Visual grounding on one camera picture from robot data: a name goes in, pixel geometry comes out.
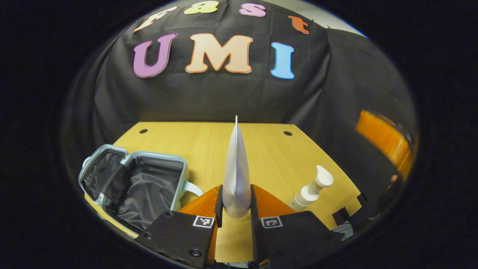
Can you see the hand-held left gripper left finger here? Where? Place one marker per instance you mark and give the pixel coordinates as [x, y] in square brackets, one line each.
[179, 235]

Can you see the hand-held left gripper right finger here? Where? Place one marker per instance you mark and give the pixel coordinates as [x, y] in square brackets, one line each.
[291, 235]

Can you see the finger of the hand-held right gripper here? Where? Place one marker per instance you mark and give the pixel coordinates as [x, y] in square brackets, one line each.
[384, 138]

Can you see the white pump bottle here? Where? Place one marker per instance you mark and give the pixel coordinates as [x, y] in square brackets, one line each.
[308, 192]

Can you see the light blue suitcase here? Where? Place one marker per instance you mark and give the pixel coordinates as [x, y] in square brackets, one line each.
[149, 186]

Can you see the white skin care tube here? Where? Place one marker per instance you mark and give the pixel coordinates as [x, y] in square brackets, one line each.
[236, 175]

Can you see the black backdrop cloth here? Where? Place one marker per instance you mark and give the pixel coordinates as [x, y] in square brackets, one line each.
[224, 97]

